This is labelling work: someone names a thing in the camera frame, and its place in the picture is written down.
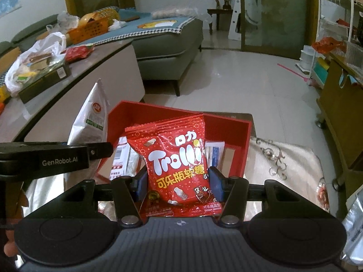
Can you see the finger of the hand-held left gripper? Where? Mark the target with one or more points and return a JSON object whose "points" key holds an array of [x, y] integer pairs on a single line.
{"points": [[100, 150]]}

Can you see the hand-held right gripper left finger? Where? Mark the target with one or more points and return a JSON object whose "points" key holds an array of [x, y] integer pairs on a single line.
{"points": [[140, 186]]}

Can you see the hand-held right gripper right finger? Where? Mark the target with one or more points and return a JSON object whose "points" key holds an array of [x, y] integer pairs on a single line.
{"points": [[215, 184]]}

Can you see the red candy packet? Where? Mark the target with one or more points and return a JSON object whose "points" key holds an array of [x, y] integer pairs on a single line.
{"points": [[175, 158]]}

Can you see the red cardboard box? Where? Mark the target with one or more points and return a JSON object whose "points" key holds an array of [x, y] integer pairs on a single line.
{"points": [[234, 136]]}

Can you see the white snack packet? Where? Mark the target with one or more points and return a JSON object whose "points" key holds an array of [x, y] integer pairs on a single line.
{"points": [[122, 158]]}

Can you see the brown cardboard piece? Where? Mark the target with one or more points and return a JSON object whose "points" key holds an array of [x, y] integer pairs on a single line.
{"points": [[228, 161]]}

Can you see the blue and white packet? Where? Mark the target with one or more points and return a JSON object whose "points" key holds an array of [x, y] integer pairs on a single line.
{"points": [[215, 154]]}

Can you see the white standing snack bag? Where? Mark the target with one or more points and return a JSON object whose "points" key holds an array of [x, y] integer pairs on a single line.
{"points": [[90, 119]]}

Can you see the floral tablecloth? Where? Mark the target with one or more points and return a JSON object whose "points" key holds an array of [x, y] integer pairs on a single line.
{"points": [[283, 170]]}

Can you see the dark flat box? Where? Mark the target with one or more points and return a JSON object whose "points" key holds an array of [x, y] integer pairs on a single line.
{"points": [[42, 82]]}

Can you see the grey coffee table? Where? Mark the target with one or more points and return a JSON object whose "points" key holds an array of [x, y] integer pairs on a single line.
{"points": [[113, 73]]}

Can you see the red snack bag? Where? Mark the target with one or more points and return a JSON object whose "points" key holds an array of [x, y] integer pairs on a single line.
{"points": [[78, 52]]}

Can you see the grey sofa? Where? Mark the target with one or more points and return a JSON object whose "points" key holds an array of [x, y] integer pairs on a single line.
{"points": [[164, 59]]}

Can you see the white plastic bag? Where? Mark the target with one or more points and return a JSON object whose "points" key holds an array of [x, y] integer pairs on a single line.
{"points": [[54, 41]]}

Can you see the blue checked blanket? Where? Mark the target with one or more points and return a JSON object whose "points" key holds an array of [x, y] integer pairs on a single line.
{"points": [[127, 34]]}

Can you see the orange plastic basket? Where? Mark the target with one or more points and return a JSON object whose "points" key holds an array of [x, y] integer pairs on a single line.
{"points": [[88, 31]]}

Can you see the yellow woven cushion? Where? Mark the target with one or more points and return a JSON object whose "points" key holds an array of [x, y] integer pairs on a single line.
{"points": [[107, 14]]}

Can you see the pink stick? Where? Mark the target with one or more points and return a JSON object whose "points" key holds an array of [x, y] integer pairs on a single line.
{"points": [[292, 70]]}

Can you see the wooden cabinet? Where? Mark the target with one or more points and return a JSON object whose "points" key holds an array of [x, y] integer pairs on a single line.
{"points": [[337, 113]]}

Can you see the silver foil bag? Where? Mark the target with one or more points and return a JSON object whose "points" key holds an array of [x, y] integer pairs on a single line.
{"points": [[354, 218]]}

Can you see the white stacked containers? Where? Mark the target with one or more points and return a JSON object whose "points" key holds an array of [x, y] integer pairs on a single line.
{"points": [[306, 59]]}

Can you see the white fluffy cushion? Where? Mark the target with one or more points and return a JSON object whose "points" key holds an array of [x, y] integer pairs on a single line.
{"points": [[173, 12]]}

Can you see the teal and yellow box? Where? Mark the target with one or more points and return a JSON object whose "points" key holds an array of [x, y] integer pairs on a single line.
{"points": [[320, 68]]}

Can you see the white perforated board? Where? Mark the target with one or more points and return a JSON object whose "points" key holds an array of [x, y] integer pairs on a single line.
{"points": [[236, 19]]}

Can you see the orange plastic bag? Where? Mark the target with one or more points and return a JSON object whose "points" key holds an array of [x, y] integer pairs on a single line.
{"points": [[326, 44]]}

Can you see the glass sliding door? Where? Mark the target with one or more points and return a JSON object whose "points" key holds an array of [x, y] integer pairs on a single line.
{"points": [[283, 14]]}

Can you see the clear plastic crate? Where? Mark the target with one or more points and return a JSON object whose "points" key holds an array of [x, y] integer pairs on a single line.
{"points": [[353, 53]]}

